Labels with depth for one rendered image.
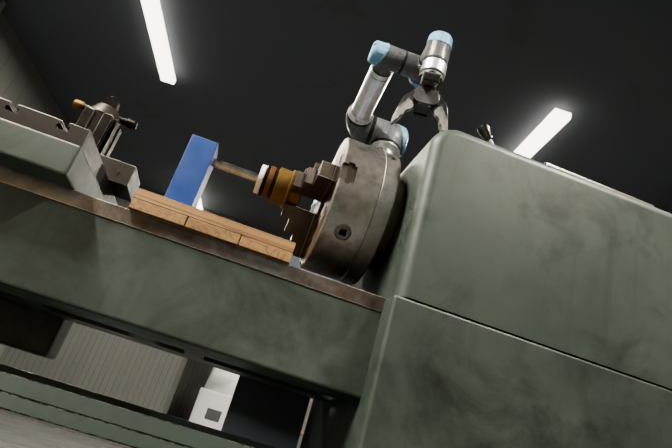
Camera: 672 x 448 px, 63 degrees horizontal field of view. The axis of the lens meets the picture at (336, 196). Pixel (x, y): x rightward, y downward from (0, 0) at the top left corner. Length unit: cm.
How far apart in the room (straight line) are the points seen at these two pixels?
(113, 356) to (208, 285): 659
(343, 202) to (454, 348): 35
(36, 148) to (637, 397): 116
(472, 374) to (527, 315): 16
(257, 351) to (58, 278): 35
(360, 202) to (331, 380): 35
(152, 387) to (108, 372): 57
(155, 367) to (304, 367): 650
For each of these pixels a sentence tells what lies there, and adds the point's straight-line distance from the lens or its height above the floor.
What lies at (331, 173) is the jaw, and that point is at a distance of 112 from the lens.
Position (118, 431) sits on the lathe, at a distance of 84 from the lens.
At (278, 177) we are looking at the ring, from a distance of 120.
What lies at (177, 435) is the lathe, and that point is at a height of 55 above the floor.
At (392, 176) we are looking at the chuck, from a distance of 114.
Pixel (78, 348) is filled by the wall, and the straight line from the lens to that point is 768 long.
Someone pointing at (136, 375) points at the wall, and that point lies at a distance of 748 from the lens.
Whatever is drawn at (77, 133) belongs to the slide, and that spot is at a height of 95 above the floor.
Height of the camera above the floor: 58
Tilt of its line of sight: 25 degrees up
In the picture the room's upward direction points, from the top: 17 degrees clockwise
